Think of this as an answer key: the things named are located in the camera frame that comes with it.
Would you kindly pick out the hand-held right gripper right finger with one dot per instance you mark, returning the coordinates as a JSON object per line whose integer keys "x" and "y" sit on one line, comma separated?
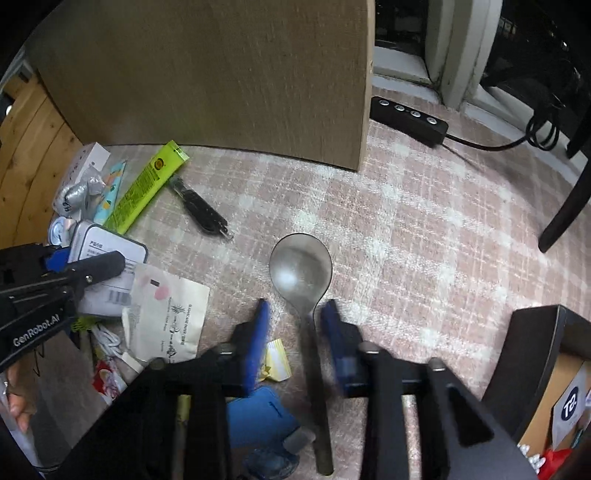
{"x": 334, "y": 341}

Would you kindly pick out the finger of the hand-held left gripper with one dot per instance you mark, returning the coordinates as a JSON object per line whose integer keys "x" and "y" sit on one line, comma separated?
{"x": 99, "y": 267}
{"x": 57, "y": 261}

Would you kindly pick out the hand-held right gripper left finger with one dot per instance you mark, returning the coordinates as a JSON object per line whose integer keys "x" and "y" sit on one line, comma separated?
{"x": 256, "y": 341}

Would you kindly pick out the metal spoon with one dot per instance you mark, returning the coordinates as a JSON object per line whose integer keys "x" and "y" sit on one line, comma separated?
{"x": 300, "y": 272}

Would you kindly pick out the black storage box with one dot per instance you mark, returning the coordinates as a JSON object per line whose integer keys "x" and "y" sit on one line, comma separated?
{"x": 531, "y": 350}

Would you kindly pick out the person's left hand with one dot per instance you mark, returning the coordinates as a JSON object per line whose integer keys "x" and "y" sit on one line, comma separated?
{"x": 11, "y": 392}

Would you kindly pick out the metal tin box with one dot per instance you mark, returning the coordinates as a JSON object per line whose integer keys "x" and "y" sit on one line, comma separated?
{"x": 99, "y": 240}

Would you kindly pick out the small yellow packet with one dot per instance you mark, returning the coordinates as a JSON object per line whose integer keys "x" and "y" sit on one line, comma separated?
{"x": 277, "y": 362}

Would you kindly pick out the silver foil wrapper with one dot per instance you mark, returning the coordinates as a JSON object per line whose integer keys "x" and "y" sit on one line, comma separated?
{"x": 81, "y": 196}

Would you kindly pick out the blue power bank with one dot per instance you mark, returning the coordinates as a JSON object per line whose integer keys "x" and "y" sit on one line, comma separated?
{"x": 258, "y": 415}

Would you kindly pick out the pastel printed packet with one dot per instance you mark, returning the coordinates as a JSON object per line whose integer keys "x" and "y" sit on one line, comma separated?
{"x": 111, "y": 194}

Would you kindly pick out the white paper sachet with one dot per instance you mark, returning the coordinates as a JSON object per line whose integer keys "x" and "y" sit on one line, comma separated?
{"x": 166, "y": 309}

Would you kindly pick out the yellow-green printed packet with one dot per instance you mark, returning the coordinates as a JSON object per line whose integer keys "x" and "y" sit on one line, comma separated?
{"x": 143, "y": 189}

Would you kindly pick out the red white creamer packet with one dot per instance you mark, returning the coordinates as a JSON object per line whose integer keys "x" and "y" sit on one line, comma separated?
{"x": 108, "y": 378}

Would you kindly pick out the white cardboard box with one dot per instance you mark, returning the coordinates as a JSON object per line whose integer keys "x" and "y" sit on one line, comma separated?
{"x": 85, "y": 159}

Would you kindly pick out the black folding knife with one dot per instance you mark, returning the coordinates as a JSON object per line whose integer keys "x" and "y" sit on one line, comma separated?
{"x": 201, "y": 207}

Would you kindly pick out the black power strip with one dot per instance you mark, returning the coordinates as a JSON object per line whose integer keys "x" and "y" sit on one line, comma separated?
{"x": 408, "y": 117}

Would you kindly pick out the black chair leg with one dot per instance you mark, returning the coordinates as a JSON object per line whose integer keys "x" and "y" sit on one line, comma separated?
{"x": 565, "y": 217}

